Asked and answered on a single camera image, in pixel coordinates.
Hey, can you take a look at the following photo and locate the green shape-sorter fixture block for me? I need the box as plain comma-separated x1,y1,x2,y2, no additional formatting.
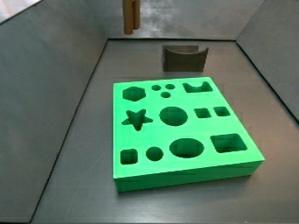
114,77,265,192

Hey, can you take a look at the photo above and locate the black curved holder stand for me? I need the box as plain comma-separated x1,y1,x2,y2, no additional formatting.
163,45,210,72

